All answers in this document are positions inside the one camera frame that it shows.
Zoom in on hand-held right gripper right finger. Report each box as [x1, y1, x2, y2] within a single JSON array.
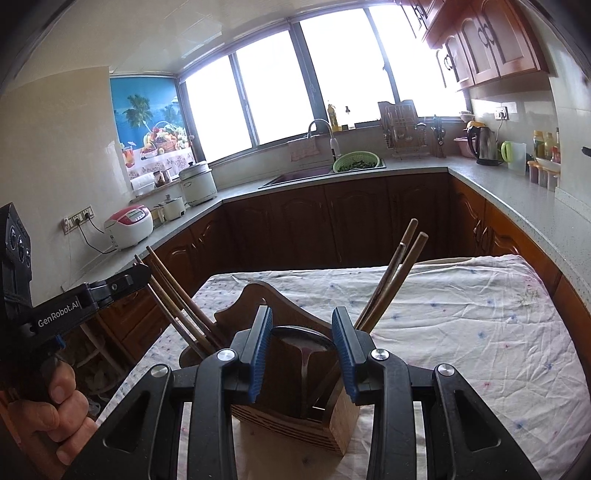
[[331, 306, 542, 480]]

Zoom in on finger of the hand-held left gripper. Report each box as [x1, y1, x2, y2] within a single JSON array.
[[88, 263, 151, 308]]

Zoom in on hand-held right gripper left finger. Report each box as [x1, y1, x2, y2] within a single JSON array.
[[62, 305, 274, 480]]

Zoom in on bunch of chopsticks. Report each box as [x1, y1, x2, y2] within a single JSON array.
[[134, 254, 218, 352]]

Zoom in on wooden chopstick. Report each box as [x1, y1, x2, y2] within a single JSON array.
[[146, 282, 206, 360], [360, 232, 429, 334], [353, 218, 419, 329], [147, 246, 228, 343]]

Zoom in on wooden utensil holder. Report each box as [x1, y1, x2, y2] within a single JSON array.
[[178, 280, 370, 457]]

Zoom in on person's left hand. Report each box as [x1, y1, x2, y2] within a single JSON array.
[[7, 360, 99, 465]]

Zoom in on white and pink rice cooker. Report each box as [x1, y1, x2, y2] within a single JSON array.
[[104, 206, 154, 250]]

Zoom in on small white pot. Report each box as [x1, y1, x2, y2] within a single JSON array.
[[163, 196, 187, 222]]

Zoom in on large white cooker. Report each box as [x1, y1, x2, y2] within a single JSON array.
[[179, 161, 218, 208]]

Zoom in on wooden lower kitchen cabinets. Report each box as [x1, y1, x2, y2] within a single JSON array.
[[78, 173, 591, 370]]

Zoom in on wooden kitchen cabinets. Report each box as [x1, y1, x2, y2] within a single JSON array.
[[78, 173, 591, 370], [397, 0, 550, 91]]

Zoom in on kitchen sink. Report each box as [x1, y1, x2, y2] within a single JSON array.
[[259, 166, 387, 190]]

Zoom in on green colander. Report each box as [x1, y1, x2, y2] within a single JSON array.
[[332, 151, 380, 174]]

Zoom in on chrome faucet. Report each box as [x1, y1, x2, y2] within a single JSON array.
[[307, 119, 341, 169]]

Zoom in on dish rack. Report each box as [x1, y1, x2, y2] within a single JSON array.
[[379, 99, 433, 160]]

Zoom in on grey kitchen countertop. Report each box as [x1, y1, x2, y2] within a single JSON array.
[[69, 154, 591, 287]]

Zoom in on kitchen window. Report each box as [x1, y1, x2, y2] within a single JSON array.
[[178, 4, 468, 162]]

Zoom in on electric kettle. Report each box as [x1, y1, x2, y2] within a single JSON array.
[[466, 121, 504, 166]]

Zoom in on green cup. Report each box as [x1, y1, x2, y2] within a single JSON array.
[[501, 141, 527, 176]]

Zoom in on condiment bottles rack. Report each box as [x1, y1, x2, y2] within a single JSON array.
[[527, 128, 562, 191]]

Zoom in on wooden upper kitchen cabinets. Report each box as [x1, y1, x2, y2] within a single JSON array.
[[397, 0, 550, 91]]

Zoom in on wall socket with cable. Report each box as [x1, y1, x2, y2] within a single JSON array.
[[64, 206, 117, 256]]

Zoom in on fruit wall poster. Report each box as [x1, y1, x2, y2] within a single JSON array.
[[110, 76, 195, 180]]

